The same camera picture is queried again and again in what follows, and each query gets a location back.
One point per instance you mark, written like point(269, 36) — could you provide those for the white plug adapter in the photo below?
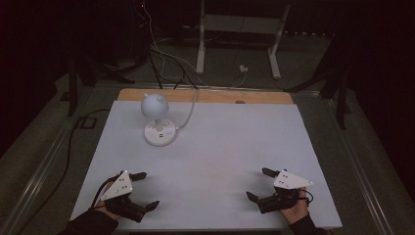
point(243, 68)

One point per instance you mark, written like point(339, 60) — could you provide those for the grey metal stand frame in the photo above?
point(239, 24)

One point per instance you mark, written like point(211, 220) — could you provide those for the person's left hand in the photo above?
point(109, 213)

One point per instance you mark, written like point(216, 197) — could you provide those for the person's right hand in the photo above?
point(295, 212)

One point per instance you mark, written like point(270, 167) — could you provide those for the black tripod stand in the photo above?
point(336, 78)
point(83, 73)

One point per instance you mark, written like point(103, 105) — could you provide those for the white table mat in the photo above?
point(212, 156)

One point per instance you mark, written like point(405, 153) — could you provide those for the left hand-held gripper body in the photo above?
point(118, 189)

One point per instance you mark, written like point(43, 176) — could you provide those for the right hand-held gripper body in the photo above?
point(287, 182)

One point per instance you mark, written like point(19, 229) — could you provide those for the white round desk lamp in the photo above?
point(156, 122)

